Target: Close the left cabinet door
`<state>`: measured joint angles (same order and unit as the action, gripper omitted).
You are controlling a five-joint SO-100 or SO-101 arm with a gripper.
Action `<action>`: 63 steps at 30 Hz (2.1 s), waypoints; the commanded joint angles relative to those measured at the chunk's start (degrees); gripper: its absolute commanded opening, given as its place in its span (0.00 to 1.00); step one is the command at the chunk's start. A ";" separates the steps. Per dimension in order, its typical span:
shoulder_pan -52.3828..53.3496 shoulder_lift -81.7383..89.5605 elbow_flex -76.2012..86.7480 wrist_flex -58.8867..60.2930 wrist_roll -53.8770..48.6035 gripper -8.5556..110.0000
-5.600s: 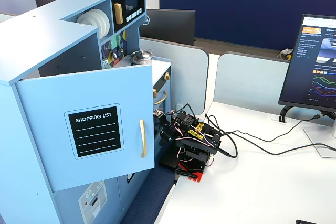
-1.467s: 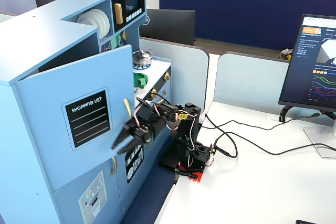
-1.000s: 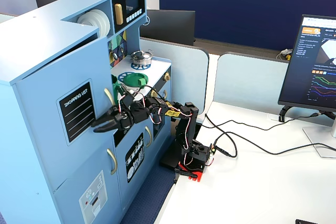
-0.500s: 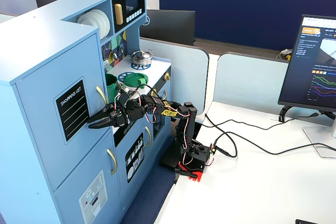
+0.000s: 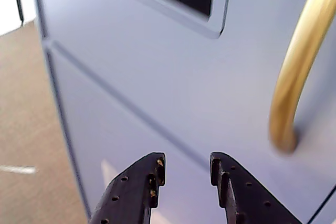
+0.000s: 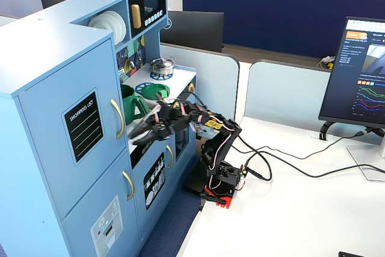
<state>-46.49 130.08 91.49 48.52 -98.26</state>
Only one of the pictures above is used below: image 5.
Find white floor tape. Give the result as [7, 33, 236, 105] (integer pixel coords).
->
[0, 165, 37, 175]

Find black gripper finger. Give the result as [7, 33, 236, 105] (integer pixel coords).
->
[88, 152, 166, 224]
[209, 151, 303, 224]

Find blue toy kitchen body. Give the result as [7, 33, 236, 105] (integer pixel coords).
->
[30, 0, 336, 224]

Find blue fridge door with dispenser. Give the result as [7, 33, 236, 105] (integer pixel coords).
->
[45, 41, 228, 224]

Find curved gold cabinet door handle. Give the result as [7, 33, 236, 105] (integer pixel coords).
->
[269, 0, 336, 154]

